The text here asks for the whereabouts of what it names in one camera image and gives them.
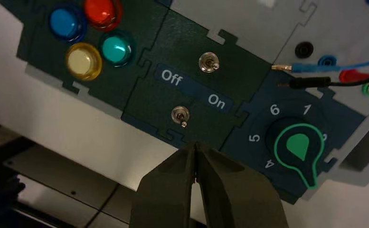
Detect red banana plug cable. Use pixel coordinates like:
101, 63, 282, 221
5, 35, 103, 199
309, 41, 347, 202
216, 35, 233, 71
339, 69, 369, 86

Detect black banana socket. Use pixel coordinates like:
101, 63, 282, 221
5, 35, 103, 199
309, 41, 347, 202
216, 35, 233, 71
294, 41, 314, 59

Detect blue banana socket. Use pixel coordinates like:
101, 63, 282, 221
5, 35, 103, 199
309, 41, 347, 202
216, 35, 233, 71
317, 55, 338, 66

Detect modular dark control panel box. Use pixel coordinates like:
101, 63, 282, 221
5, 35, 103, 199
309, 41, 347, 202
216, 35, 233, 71
0, 0, 369, 205

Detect teal round push button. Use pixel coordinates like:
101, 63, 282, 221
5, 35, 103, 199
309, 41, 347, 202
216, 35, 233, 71
99, 30, 136, 67

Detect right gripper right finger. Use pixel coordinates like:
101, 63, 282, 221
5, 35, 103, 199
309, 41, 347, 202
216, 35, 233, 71
197, 143, 289, 228

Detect black banana plug cable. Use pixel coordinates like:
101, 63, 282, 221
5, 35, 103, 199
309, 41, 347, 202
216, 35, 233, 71
278, 69, 369, 89

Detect blue banana plug cable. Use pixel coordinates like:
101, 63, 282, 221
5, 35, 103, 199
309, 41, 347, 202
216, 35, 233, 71
271, 0, 369, 74

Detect grey metal base plate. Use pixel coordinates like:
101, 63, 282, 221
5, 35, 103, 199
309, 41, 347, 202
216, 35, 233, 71
3, 143, 141, 228

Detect red round push button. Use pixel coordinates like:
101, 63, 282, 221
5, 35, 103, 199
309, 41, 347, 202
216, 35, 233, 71
83, 0, 123, 32

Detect black green rotary knob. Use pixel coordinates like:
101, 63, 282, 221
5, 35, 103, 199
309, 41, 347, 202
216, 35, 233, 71
264, 117, 326, 190

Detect blue round push button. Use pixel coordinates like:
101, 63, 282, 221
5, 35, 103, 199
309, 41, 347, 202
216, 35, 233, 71
48, 6, 88, 43

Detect yellow round push button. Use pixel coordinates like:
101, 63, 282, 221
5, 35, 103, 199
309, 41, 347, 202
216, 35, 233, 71
65, 42, 103, 82

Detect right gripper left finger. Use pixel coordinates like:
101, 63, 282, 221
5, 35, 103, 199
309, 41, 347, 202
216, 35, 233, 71
129, 142, 197, 228

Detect metal toggle switch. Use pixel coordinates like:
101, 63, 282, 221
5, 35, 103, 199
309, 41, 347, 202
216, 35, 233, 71
199, 52, 220, 74
170, 106, 190, 128

